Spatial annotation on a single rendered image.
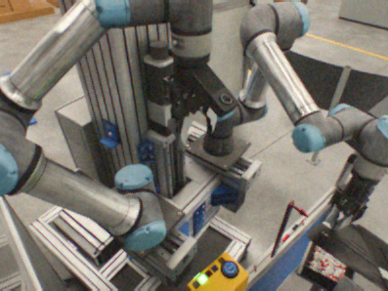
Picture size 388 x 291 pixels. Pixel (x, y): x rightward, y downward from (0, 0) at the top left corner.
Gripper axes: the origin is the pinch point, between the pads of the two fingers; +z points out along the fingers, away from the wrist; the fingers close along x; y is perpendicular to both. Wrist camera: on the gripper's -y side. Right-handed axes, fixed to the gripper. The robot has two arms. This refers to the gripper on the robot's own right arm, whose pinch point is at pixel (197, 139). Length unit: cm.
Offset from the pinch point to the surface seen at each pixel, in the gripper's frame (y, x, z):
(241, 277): -18.5, -0.8, 40.8
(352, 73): 34, -186, 56
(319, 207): -15, -59, 62
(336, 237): -31, -27, 32
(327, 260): -30, -41, 64
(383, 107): -14, -91, 23
